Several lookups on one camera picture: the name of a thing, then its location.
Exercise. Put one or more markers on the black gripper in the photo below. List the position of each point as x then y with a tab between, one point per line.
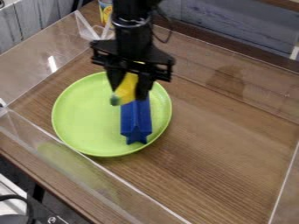
131	53

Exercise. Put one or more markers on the green round plate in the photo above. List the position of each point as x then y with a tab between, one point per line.
87	122

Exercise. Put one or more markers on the black chair armrest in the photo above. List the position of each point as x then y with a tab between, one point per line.
16	210

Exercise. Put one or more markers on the blue star-shaped block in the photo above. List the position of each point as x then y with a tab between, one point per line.
136	121

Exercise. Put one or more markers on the yellow blue tin can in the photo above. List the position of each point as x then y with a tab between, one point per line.
106	8

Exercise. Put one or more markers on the yellow toy banana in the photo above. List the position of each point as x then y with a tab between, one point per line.
124	94

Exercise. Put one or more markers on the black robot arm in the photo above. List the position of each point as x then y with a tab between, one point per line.
131	12

